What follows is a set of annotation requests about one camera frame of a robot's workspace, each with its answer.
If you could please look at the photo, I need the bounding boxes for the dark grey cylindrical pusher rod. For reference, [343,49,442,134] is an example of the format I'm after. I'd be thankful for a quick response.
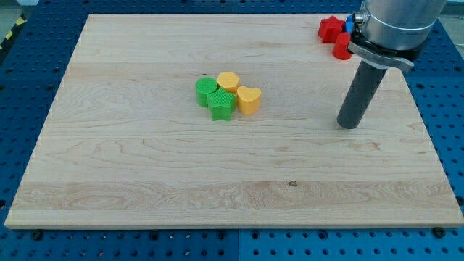
[337,61,387,129]

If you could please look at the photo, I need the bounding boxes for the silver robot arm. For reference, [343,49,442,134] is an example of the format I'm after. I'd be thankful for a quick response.
[337,0,447,129]

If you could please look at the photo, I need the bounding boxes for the light wooden board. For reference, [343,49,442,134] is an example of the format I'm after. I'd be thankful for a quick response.
[5,14,463,229]

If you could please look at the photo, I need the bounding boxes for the red cylinder block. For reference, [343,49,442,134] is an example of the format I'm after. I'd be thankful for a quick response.
[332,33,352,60]

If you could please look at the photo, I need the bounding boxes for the blue block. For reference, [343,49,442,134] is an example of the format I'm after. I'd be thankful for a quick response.
[344,14,354,34]

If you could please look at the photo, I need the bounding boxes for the red star block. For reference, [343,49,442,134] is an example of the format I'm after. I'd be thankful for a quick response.
[318,15,345,44]

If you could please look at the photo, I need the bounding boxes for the yellow heart block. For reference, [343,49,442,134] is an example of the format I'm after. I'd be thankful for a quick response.
[236,86,262,115]

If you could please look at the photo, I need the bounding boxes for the yellow hexagon block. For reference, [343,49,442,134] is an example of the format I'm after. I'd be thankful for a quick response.
[217,72,240,94]

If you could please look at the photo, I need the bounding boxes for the green star block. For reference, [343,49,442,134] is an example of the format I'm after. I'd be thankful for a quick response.
[207,88,236,121]

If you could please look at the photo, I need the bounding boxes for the green cylinder block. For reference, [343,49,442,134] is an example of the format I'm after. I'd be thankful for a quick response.
[195,77,218,107]

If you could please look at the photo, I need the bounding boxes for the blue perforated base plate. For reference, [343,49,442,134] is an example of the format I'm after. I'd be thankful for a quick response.
[1,1,463,260]

